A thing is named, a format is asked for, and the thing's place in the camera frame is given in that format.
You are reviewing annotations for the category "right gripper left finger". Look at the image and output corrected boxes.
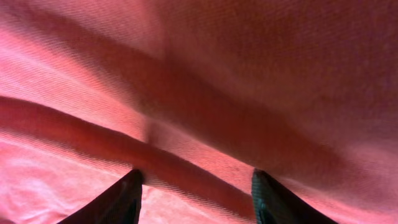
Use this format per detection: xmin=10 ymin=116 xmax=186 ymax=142
xmin=59 ymin=169 xmax=144 ymax=224

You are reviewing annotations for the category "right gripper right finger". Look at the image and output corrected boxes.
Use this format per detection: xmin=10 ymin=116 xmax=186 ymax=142
xmin=251 ymin=169 xmax=336 ymax=224

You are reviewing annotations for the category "red orange t-shirt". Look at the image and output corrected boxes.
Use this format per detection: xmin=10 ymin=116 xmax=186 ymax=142
xmin=1 ymin=1 xmax=397 ymax=223

